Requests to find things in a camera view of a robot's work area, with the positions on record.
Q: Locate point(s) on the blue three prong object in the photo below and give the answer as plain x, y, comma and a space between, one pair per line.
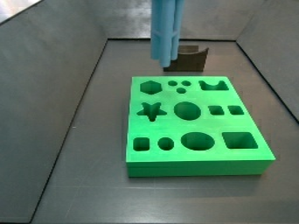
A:
165, 25

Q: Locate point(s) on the black curved holder stand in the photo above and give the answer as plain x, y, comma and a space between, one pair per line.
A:
190, 59

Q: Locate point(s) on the green shape sorting board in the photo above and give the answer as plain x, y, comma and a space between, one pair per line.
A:
189, 129

